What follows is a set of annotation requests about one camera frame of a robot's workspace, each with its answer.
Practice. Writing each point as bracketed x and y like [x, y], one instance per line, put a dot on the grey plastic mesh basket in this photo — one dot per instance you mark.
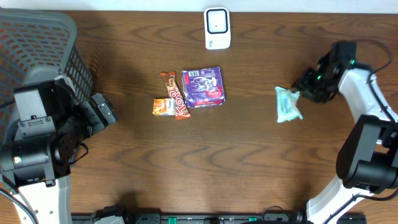
[37, 46]

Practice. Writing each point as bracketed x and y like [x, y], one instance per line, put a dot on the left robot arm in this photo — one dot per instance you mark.
[36, 159]

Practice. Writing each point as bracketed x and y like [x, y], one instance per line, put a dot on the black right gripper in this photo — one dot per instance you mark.
[303, 85]

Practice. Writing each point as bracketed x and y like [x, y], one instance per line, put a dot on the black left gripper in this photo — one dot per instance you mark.
[101, 109]

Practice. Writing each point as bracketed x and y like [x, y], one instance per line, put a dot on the small orange snack packet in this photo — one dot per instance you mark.
[164, 107]

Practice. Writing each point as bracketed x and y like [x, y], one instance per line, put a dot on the purple snack packet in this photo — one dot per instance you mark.
[203, 87]

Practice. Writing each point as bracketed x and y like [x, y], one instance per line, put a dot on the white barcode scanner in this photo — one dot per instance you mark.
[217, 28]

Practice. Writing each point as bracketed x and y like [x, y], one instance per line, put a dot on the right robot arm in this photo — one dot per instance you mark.
[366, 165]

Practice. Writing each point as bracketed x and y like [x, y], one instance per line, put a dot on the orange chocolate bar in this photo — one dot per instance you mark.
[181, 110]

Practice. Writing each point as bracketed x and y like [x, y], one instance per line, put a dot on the teal white snack packet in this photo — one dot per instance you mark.
[287, 105]

